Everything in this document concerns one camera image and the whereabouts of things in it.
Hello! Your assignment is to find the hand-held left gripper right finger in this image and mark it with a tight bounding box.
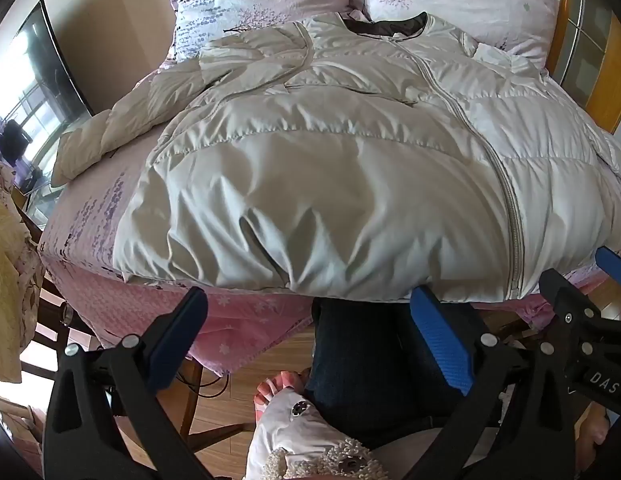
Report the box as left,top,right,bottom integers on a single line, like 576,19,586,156
409,286,578,480

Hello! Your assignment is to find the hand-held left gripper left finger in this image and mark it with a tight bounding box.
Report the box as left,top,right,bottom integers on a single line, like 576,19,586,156
42,286,212,480

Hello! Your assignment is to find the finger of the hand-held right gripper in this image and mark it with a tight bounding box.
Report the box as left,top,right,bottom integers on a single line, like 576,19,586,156
538,267,606,377
595,246,621,293

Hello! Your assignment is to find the white puffer jacket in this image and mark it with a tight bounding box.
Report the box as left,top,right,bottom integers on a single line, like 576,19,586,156
53,12,621,306

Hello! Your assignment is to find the person's right hand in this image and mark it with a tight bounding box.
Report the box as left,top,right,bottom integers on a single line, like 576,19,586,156
575,404,616,467

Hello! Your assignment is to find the person's foot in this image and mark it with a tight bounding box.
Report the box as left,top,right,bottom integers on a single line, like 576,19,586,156
253,367,314,419

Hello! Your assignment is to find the dark wooden chair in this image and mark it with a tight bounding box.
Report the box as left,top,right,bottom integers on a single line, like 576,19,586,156
14,200,116,413

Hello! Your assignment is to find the white beaded garment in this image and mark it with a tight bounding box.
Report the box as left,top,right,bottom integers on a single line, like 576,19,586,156
244,389,392,480

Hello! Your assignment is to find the pink floral bed sheet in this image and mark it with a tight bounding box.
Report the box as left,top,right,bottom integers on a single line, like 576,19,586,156
38,52,621,377

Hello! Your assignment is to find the pale yellow cloth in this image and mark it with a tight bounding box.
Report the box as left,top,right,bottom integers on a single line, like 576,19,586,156
0,150,47,382

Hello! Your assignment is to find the wooden headboard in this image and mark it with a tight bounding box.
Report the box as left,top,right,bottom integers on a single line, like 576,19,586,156
545,0,621,136

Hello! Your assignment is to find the black flat television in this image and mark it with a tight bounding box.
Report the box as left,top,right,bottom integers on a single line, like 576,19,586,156
0,0,96,171

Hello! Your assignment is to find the black cable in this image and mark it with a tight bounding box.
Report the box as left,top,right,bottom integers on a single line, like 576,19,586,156
183,374,234,397

